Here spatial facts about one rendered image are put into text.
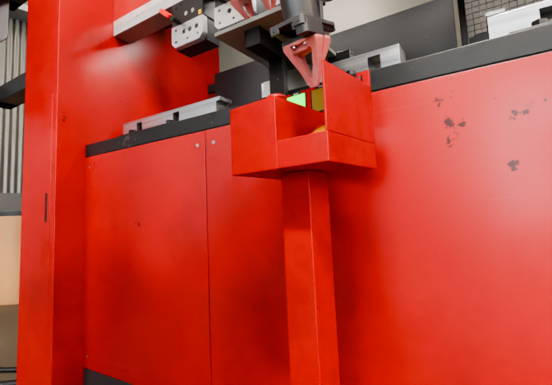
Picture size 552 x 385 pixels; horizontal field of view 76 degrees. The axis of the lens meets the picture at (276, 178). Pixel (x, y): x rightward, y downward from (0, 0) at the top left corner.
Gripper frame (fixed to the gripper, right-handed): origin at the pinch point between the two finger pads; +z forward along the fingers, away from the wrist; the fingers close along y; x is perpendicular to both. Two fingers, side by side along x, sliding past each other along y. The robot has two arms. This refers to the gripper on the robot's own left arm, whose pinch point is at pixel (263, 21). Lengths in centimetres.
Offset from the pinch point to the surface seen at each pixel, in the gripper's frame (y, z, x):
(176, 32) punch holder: 47, -10, -23
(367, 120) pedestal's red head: -24.5, 22.8, 19.2
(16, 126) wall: 334, -9, -91
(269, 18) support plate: -6.1, 0.6, 8.0
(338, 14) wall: 81, -8, -297
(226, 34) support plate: 5.1, 0.3, 8.4
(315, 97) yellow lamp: -13.5, 17.8, 13.1
